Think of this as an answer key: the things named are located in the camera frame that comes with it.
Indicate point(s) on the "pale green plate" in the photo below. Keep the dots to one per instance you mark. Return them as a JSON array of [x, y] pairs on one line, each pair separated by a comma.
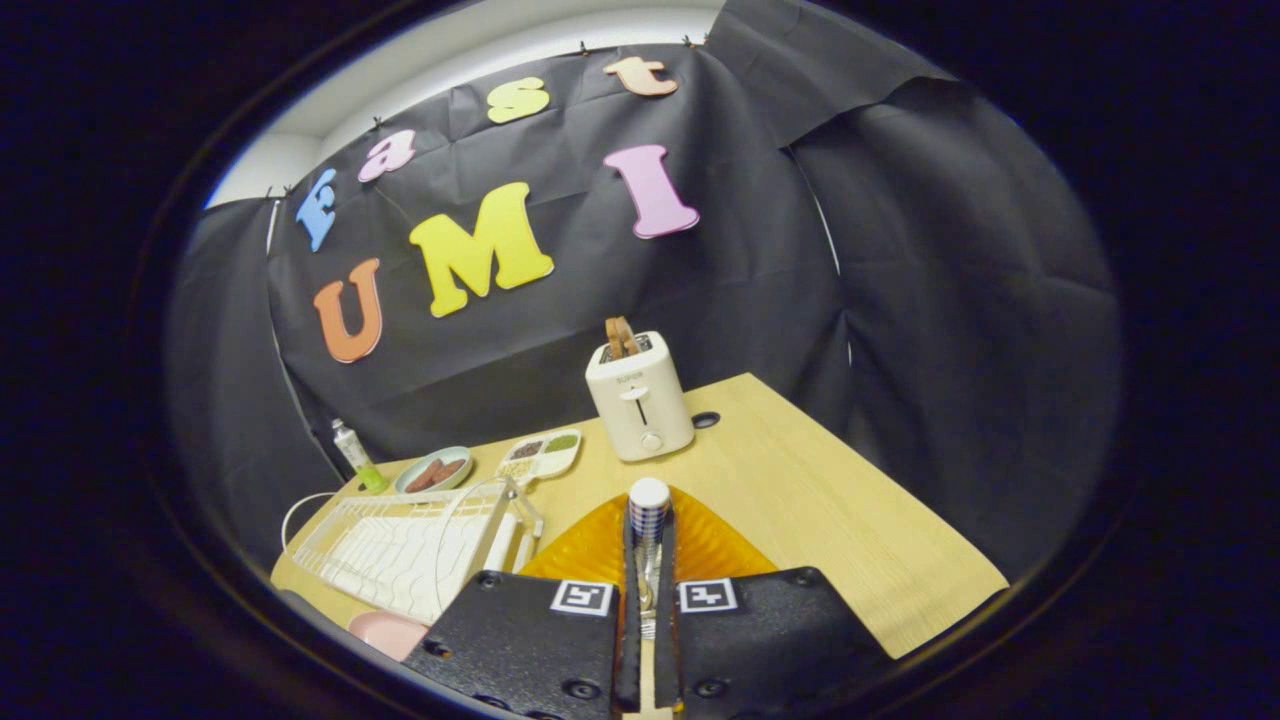
[[402, 487]]

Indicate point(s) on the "white toaster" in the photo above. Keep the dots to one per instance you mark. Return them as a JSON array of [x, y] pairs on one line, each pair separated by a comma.
[[640, 400]]

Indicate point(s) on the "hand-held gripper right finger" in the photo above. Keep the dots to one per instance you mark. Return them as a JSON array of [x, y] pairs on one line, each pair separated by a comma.
[[666, 620]]

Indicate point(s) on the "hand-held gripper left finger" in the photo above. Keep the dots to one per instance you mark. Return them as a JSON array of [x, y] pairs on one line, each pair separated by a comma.
[[631, 600]]

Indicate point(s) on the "white compartment tray with seeds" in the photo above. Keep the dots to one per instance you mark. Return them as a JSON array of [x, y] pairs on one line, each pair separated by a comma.
[[545, 463]]

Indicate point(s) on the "brown toast slices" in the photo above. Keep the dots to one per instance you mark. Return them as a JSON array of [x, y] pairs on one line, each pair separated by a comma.
[[620, 338]]

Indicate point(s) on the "pink plate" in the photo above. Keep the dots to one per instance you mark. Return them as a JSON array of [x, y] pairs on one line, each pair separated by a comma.
[[390, 633]]

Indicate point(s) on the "black backdrop cloth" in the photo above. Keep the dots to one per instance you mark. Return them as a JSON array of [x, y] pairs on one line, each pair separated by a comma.
[[750, 300]]

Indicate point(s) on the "green liquid bottle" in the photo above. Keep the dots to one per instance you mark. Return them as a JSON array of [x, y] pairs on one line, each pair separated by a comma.
[[350, 445]]

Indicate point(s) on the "brown patty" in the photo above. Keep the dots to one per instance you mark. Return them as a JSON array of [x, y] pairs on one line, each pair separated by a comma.
[[450, 469], [424, 478]]

